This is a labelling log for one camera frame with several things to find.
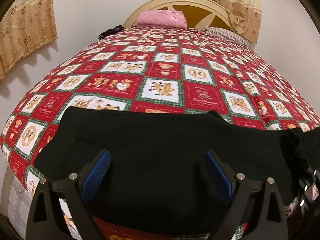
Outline beige floral side curtain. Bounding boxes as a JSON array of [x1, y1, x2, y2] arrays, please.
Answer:
[[0, 0, 58, 80]]

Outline small black object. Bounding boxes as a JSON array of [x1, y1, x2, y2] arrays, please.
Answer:
[[98, 25, 123, 40]]

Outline white patterned mattress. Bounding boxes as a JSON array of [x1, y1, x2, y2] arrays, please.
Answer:
[[7, 172, 35, 233]]

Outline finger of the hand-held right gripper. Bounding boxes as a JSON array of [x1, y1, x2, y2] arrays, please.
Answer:
[[299, 165, 320, 210]]

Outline red bear-print bedspread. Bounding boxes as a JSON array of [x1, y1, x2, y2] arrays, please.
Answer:
[[0, 26, 320, 240]]

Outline black pants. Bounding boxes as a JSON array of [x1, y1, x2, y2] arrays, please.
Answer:
[[34, 106, 320, 235]]

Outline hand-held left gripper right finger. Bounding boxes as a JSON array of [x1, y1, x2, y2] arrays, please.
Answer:
[[204, 149, 288, 240]]

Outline pink folded blanket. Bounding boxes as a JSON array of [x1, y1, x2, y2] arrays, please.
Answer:
[[137, 9, 187, 29]]

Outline striped pillow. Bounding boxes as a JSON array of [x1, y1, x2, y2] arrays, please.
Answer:
[[205, 26, 250, 47]]

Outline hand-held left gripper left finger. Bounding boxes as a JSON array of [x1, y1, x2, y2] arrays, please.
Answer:
[[26, 149, 112, 240]]

